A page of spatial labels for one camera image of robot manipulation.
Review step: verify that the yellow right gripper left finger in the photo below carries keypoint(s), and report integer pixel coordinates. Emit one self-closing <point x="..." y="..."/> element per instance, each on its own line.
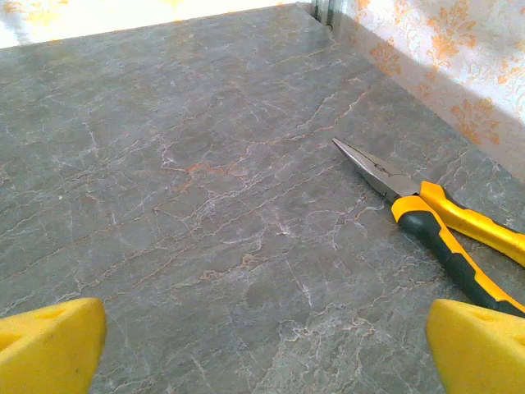
<point x="49" y="349"/>

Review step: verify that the yellow black needle-nose pliers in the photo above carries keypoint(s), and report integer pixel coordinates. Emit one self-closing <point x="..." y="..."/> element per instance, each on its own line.
<point x="430" y="238"/>

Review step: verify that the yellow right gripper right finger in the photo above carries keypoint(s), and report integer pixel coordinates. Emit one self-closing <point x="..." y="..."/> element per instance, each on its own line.
<point x="480" y="353"/>

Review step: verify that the aluminium frame post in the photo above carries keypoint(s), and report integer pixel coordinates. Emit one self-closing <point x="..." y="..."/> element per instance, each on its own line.
<point x="326" y="12"/>

